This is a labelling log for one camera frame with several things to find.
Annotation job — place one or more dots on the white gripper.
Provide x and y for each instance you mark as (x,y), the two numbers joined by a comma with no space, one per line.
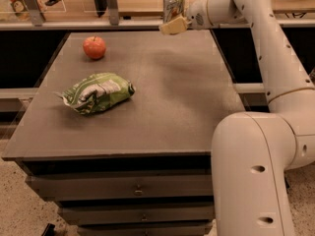
(196,16)

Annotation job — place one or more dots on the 7up soda can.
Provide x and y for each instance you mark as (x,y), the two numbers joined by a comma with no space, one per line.
(172,9)

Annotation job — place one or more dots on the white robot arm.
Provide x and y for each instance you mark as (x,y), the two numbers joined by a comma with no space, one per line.
(251,151)

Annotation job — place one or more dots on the red apple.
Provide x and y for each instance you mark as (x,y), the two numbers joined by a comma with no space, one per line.
(94,47)

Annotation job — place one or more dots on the green chip bag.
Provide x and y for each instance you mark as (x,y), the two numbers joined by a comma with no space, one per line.
(97,93)

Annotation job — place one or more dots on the grey drawer cabinet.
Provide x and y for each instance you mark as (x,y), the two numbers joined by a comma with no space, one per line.
(141,168)

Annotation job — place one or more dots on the small black object on shelf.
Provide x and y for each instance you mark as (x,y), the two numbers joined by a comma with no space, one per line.
(51,2)

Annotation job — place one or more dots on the colourful box on shelf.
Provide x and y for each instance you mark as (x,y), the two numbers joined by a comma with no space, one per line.
(12,10)

